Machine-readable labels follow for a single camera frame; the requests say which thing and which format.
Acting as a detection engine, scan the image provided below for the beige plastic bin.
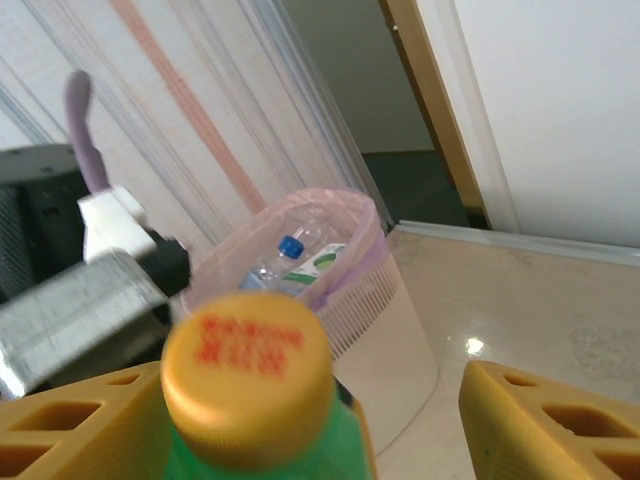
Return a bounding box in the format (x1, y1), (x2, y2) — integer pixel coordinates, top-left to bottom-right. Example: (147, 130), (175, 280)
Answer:
(179, 187), (441, 456)

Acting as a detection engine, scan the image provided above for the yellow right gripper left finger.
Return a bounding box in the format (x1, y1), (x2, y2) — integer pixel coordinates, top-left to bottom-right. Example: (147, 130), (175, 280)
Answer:
(0, 360), (174, 480)

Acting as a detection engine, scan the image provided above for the wooden door frame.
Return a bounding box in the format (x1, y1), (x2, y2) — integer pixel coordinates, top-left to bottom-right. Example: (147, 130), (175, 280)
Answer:
(377, 0), (501, 229)

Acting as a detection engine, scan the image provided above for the clear bottle green leaf label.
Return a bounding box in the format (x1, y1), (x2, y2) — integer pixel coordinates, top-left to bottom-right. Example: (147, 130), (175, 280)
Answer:
(279, 242), (351, 296)

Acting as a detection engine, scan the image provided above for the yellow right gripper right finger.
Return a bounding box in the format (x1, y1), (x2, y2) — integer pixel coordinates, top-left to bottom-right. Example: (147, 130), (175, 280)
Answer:
(458, 360), (640, 480)

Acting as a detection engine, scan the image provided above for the clear bottle blue cap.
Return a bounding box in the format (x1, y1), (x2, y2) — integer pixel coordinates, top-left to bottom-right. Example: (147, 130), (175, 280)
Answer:
(238, 219), (321, 296)

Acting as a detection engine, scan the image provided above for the aluminium rear frame rail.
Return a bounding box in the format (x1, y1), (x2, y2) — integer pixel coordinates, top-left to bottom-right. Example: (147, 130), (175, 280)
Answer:
(394, 219), (640, 269)

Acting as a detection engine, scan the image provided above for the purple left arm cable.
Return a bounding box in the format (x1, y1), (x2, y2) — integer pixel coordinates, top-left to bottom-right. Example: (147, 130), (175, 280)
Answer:
(64, 69), (109, 194)

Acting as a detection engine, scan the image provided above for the green plastic bottle yellow cap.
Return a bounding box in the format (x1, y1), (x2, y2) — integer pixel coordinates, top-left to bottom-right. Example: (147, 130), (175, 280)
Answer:
(159, 292), (379, 480)

